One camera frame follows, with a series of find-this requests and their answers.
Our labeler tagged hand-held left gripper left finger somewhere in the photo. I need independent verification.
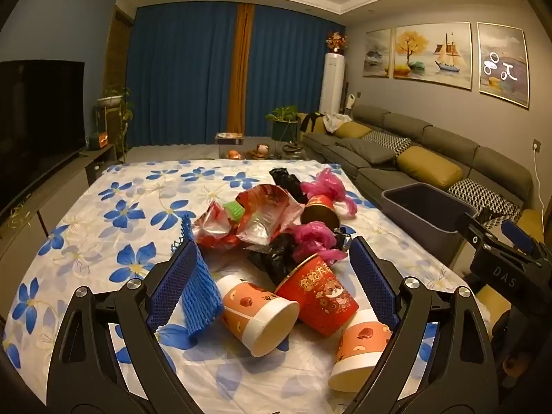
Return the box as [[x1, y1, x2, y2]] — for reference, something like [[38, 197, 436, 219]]
[[47, 239, 203, 414]]

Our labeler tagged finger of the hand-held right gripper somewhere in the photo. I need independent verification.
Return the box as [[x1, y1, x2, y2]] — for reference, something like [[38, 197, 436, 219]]
[[455, 212, 492, 248], [501, 220, 542, 264]]

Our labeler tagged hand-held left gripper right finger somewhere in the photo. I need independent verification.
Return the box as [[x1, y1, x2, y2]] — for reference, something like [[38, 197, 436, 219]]
[[348, 236, 505, 414]]

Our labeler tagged blue foam fruit net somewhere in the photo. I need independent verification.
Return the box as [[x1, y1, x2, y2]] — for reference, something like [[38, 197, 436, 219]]
[[170, 216, 224, 338]]

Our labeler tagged red paper bucket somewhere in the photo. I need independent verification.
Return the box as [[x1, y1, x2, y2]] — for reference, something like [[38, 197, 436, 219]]
[[275, 252, 360, 337]]

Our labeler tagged grey plastic bin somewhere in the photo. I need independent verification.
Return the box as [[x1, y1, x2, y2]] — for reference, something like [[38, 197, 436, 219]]
[[381, 182, 479, 268]]

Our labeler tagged orange paper cup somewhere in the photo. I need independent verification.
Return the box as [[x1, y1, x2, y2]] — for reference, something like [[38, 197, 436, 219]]
[[216, 274, 300, 358], [330, 321, 393, 393]]

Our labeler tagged pink plastic bag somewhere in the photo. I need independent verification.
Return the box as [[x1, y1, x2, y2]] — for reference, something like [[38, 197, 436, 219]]
[[289, 221, 346, 264], [300, 168, 358, 216]]

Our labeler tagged red and gold can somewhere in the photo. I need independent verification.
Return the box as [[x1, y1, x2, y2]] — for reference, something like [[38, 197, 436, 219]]
[[300, 195, 341, 230]]

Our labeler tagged green foam fruit net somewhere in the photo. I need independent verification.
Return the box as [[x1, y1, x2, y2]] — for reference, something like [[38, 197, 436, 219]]
[[223, 200, 246, 220]]

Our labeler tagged red foil snack wrapper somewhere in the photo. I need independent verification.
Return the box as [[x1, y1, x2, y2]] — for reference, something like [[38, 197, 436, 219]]
[[235, 183, 305, 252]]

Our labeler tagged yellow seat cushion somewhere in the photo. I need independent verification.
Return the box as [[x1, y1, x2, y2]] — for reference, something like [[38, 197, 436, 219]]
[[517, 209, 545, 244]]

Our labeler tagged large black white patterned pillow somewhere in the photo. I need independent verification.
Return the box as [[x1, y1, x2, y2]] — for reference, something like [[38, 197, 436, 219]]
[[447, 178, 522, 220]]

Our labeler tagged grey sectional sofa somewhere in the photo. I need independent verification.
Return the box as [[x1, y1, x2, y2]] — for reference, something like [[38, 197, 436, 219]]
[[299, 104, 533, 225]]

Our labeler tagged large yellow pillow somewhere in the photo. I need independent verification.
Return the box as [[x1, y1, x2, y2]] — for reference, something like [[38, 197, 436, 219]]
[[396, 146, 464, 188]]

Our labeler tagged blue floral white blanket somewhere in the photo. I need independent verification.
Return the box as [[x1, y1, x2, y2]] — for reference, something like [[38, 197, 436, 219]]
[[0, 157, 475, 414]]

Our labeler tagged small black white patterned pillow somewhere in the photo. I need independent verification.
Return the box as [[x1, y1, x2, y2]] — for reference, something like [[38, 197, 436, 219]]
[[361, 130, 412, 156]]

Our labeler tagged grey pillow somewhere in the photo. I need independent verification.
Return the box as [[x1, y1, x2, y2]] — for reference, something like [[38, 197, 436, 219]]
[[335, 137, 396, 165]]

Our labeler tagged coffee table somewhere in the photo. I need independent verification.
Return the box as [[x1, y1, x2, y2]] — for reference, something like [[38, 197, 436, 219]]
[[216, 144, 307, 163]]

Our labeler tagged grey television stand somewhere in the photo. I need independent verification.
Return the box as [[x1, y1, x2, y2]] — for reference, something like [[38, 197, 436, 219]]
[[0, 144, 117, 264]]

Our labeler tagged small yellow pillow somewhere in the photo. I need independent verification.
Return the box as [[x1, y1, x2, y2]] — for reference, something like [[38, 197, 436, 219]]
[[334, 121, 372, 139]]

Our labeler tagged white clothing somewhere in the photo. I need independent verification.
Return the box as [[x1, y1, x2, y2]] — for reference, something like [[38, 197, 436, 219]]
[[323, 112, 352, 134]]

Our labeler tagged purple sky painting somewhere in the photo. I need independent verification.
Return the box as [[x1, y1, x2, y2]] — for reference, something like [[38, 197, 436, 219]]
[[477, 21, 530, 108]]

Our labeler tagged black clothing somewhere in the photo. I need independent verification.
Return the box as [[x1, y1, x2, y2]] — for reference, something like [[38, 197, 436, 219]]
[[299, 113, 324, 132]]

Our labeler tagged wide tree and sailboat painting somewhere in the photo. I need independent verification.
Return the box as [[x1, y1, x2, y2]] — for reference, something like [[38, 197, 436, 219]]
[[392, 21, 473, 91]]

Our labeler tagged potted plant in green pot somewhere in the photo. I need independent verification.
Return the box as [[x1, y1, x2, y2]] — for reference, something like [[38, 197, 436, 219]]
[[265, 106, 300, 143]]

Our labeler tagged trailing plant on stand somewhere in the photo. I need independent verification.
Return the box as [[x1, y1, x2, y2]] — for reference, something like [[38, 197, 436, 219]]
[[96, 86, 134, 151]]

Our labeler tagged small grey landscape painting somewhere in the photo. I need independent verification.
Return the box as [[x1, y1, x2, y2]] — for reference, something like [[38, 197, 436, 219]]
[[363, 29, 393, 78]]

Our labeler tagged white standing air conditioner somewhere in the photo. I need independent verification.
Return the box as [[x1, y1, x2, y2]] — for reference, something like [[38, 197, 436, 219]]
[[319, 53, 347, 115]]

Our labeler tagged black television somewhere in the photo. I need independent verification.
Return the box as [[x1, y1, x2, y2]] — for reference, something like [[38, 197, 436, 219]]
[[0, 61, 86, 220]]

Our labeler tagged blue curtain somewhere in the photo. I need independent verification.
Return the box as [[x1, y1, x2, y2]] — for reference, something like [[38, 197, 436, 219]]
[[246, 6, 348, 139], [126, 2, 238, 147]]

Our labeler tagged orange curtain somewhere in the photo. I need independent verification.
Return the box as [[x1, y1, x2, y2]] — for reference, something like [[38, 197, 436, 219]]
[[227, 3, 255, 135]]

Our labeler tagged red gold flower decoration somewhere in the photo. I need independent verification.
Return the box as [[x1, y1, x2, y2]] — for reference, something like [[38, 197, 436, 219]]
[[324, 31, 348, 55]]

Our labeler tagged white power cable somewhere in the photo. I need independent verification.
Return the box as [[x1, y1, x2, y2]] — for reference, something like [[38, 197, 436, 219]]
[[535, 149, 545, 208]]

